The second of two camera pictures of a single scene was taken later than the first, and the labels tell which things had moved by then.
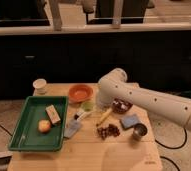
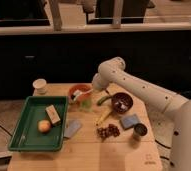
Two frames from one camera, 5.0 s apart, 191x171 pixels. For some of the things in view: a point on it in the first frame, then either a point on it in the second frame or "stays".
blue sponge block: (129, 121) stays
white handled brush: (84, 115) to (77, 93)
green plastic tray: (26, 134) stays
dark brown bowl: (121, 105) stays
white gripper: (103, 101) to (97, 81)
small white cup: (39, 86) stays
